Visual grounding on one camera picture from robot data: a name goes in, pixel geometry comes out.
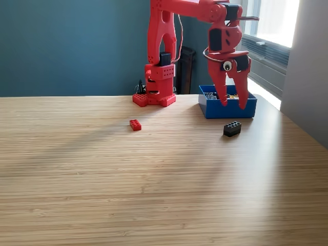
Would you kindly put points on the black folded stand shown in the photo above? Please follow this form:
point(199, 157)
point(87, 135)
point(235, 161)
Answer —
point(187, 71)

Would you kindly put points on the black table clamp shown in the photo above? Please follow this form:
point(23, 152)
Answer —
point(174, 89)
point(140, 88)

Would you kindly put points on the black brick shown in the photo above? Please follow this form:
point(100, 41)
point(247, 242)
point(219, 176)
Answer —
point(232, 129)

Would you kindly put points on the blue plastic bin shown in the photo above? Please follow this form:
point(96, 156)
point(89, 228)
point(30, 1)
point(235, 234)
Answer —
point(230, 112)

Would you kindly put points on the small yellow toy digger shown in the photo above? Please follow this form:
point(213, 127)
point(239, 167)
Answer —
point(232, 97)

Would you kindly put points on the grey window vent grille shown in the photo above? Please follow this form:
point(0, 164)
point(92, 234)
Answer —
point(266, 52)

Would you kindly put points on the small red brick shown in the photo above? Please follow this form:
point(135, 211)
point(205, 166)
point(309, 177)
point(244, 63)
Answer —
point(135, 125)

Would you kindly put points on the white window frame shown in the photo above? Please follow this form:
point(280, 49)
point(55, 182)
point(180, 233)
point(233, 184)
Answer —
point(256, 30)

